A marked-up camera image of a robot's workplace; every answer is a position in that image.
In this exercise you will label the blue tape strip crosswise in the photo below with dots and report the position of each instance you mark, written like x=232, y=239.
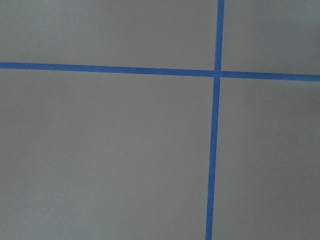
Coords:
x=159, y=71

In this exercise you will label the blue tape strip lengthwise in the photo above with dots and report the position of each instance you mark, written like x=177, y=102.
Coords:
x=214, y=119

